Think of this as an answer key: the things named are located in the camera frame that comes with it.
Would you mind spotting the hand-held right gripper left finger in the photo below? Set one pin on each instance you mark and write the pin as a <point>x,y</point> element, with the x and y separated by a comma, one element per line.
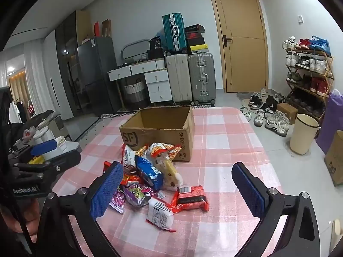
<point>107,190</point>

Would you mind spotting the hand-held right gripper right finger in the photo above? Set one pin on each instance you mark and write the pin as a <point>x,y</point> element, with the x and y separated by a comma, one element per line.
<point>249,190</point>

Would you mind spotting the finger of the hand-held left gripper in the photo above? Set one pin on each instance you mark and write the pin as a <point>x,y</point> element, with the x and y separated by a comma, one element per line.
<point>63,163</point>
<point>43,146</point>

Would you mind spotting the pink candy packet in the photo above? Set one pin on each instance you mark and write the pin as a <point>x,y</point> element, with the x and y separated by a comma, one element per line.
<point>118,200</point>

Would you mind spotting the orange red shiny packet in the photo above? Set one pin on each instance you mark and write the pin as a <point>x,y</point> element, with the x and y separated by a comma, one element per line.
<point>129,178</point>

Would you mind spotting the purple candy packet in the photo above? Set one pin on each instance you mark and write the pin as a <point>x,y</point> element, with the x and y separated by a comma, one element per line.
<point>136,194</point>

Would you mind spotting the blue cookie packet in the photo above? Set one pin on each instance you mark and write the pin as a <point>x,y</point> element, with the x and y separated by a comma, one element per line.
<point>148,172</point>

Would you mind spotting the white red-trimmed packet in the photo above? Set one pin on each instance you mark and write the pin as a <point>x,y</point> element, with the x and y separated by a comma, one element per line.
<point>159,214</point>

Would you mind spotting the red chocolate bar packet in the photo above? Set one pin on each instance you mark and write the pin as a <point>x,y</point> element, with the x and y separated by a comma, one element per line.
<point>191,198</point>

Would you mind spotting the large cardboard box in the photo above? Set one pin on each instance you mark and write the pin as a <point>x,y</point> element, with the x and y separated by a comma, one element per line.
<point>134,136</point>

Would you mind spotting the cream bread packet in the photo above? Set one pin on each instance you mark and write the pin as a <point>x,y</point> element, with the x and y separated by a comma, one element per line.
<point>170,174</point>

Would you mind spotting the person's left hand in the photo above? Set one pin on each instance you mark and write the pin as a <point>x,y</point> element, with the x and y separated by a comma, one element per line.
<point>18,216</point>

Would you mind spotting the white countertop appliance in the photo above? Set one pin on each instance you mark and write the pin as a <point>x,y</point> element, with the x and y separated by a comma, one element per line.
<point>51,154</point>

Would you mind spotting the yellow packet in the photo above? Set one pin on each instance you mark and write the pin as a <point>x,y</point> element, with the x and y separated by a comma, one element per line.
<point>36,160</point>

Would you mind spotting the grey white-topped side cabinet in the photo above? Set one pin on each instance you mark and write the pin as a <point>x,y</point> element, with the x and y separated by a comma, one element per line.
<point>71,146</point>

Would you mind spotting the dark clothes pile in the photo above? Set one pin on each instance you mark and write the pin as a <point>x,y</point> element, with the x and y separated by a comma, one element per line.
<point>40,117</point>

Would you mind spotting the pink plaid tablecloth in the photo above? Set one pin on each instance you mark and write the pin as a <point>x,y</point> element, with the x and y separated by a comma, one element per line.
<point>227,144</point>

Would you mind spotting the scattered pile of shoes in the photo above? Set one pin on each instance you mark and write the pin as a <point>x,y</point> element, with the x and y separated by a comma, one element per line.
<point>270,120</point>

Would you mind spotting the white curtain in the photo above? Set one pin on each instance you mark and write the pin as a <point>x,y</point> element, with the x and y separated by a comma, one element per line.
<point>40,72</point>

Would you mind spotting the cream waste bin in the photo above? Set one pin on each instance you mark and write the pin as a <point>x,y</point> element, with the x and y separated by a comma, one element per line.
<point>302,136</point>

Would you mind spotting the dark glass cabinet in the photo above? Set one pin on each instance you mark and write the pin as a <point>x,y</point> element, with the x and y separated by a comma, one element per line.
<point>68,67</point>

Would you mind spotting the small plain cardboard box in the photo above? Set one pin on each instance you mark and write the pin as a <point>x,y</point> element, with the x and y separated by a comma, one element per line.
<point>288,111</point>

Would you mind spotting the printed cardboard box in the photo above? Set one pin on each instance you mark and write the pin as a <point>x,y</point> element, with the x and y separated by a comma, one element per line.
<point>335,160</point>

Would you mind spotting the grey door mat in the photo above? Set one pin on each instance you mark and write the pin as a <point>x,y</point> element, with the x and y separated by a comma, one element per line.
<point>242,95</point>

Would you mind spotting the grey refrigerator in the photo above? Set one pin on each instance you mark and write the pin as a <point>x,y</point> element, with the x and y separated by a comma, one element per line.
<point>97,69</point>

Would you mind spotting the woven laundry basket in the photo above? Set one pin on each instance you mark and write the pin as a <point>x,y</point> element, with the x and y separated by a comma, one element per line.
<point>135,93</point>

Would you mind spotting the purple bag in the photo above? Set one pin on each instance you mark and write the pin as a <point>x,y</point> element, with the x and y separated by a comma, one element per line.
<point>332,117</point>

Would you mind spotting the white dressing table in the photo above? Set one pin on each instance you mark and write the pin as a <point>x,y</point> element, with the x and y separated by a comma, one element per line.
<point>158,81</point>

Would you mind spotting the silver suitcase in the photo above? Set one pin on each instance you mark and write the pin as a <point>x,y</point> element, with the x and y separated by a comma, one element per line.
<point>201,77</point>

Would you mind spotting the red paper bag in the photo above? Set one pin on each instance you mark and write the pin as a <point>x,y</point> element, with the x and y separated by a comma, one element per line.
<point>97,29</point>

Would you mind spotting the beige suitcase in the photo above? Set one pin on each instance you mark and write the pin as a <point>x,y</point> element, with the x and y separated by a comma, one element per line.
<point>178,80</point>

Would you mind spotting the arched metal-framed mirror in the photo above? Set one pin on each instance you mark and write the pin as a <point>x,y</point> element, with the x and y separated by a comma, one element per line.
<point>134,48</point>

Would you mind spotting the brown paper bag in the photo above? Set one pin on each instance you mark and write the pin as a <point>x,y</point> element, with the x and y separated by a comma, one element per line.
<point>106,29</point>

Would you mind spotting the black bag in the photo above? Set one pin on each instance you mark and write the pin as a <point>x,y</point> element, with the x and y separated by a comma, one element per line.
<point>155,54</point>

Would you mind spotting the wooden shoe rack with shoes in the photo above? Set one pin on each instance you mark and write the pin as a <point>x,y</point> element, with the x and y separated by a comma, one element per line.
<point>317,64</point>

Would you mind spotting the yellow black shoe box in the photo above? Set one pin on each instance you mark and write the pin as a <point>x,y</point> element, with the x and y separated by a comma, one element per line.
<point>198,49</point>

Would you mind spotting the black printed box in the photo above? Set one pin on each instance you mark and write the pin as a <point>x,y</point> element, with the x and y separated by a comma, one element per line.
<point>156,43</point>

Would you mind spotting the black red shoe box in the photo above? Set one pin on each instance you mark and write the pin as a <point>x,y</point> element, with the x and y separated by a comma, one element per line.
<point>195,35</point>

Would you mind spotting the teal suitcase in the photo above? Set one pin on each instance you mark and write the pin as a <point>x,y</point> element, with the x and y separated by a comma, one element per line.
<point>171,32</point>

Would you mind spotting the wooden door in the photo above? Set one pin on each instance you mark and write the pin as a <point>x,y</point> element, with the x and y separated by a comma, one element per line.
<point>241,18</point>

